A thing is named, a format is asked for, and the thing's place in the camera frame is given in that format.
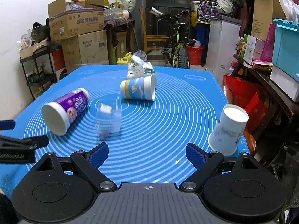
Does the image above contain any tissue pack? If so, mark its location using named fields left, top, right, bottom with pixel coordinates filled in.
left=127, top=55, right=155, bottom=79

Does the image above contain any red bucket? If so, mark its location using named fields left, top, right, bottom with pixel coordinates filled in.
left=186, top=46, right=203, bottom=65

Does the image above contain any white freezer cabinet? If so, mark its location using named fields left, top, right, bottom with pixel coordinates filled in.
left=206, top=16, right=242, bottom=84

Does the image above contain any teal plastic storage bin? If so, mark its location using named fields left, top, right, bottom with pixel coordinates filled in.
left=272, top=19, right=299, bottom=82

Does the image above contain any wooden chair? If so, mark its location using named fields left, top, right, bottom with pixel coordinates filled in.
left=139, top=7, right=168, bottom=54

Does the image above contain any yellow oil jug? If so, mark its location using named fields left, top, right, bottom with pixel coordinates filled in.
left=117, top=52, right=133, bottom=65

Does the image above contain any green white product box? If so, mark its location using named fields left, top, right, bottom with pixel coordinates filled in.
left=240, top=34, right=265, bottom=65

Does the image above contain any purple paper cup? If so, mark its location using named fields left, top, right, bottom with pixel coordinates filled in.
left=41, top=88, right=90, bottom=136

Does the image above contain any dark wooden side table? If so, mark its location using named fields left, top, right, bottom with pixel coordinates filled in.
left=104, top=19, right=139, bottom=65

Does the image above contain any black green bicycle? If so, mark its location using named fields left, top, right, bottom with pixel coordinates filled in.
left=149, top=7, right=192, bottom=69

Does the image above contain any red gift bag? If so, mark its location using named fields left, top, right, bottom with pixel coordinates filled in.
left=223, top=75, right=269, bottom=134

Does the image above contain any tall brown cardboard box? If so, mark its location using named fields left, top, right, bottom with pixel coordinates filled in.
left=251, top=0, right=286, bottom=41

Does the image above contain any white landscape paper cup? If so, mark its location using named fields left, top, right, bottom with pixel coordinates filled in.
left=208, top=104, right=249, bottom=156

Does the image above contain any lower cardboard box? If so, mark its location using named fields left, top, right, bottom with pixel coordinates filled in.
left=61, top=30, right=109, bottom=73

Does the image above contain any clear plastic cup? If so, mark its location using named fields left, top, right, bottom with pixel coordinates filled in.
left=96, top=97, right=122, bottom=140

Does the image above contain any black metal shelf rack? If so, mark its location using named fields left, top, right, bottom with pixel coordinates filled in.
left=19, top=46, right=57, bottom=100

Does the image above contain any pink plastic stand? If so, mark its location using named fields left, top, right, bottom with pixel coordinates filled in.
left=260, top=23, right=276, bottom=62

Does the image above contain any blue white paper cup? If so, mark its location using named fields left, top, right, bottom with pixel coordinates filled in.
left=120, top=75, right=157, bottom=102

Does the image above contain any top printed cardboard box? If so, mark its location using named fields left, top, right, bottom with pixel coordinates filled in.
left=48, top=0, right=104, bottom=41

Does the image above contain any blue silicone mat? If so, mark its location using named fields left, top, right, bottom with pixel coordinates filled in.
left=0, top=64, right=252, bottom=200

